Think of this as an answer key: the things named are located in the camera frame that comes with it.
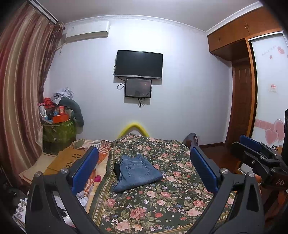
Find blue denim jeans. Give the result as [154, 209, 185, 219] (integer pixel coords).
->
[113, 154, 163, 193]

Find orange patterned blanket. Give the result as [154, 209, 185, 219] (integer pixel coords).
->
[69, 139, 112, 213]

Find black folded garment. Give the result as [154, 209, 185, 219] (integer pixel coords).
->
[113, 163, 120, 180]

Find green covered storage box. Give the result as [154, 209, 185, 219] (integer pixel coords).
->
[42, 120, 76, 155]

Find dark floral bedspread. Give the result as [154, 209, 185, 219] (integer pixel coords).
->
[88, 132, 237, 234]

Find grey stuffed pillow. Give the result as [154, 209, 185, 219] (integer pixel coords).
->
[59, 98, 84, 127]

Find orange box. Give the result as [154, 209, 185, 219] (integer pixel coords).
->
[52, 114, 69, 124]

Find yellow curved footboard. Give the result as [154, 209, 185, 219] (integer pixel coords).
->
[118, 122, 149, 138]

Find white sliding wardrobe door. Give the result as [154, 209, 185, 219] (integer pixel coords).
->
[249, 32, 287, 147]

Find wooden wardrobe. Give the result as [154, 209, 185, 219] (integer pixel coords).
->
[207, 4, 281, 148]

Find white air conditioner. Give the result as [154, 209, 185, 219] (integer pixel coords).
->
[65, 21, 110, 43]

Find striped maroon curtain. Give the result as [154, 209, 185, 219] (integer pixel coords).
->
[1, 1, 64, 186]

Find small black wall monitor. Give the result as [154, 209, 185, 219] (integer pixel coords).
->
[125, 78, 152, 98]

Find black wall television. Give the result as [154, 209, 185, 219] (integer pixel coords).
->
[114, 50, 163, 79]

